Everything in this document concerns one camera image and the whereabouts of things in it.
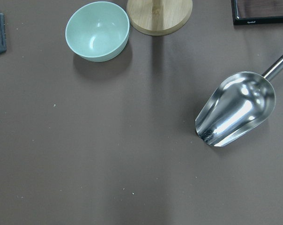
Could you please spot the metal ice scoop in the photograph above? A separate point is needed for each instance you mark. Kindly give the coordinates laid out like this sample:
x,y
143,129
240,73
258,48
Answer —
x,y
241,102

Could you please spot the wooden cup tree stand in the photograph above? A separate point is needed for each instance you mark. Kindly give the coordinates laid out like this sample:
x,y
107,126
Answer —
x,y
158,17

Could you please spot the mint green bowl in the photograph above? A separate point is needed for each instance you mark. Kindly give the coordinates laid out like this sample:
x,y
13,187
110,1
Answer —
x,y
98,31

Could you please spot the black glass holder tray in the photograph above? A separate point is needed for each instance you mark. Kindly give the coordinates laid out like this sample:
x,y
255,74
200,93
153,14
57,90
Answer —
x,y
250,12

